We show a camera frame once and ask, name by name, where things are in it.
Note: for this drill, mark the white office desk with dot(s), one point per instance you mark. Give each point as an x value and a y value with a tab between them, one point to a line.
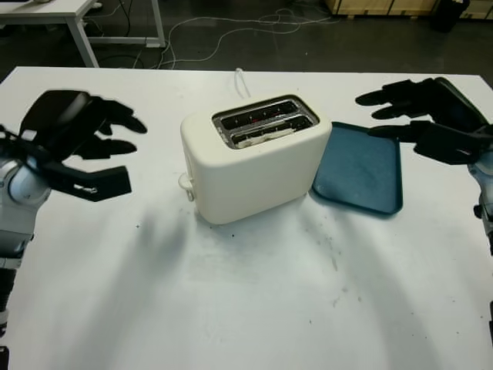
38	11

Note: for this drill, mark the slice of white bread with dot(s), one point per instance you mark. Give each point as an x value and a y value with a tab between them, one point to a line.
262	135

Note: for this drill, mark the cream white two-slot toaster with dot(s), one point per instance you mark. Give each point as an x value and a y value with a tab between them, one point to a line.
262	181

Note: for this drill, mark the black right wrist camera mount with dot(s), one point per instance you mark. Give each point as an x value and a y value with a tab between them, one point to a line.
483	135

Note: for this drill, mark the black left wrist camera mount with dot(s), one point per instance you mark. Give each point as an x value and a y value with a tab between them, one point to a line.
96	185

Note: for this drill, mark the blue plastic tray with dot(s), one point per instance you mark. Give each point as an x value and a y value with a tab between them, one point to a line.
358	169

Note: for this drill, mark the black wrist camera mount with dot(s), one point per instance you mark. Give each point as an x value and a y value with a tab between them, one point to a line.
96	185
483	135

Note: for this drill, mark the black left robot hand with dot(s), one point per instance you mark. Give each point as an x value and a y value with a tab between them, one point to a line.
61	123

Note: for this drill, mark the silver toaster dial knob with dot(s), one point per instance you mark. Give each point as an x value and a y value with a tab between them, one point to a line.
190	194

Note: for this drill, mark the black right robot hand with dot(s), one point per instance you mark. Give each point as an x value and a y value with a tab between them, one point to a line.
439	112

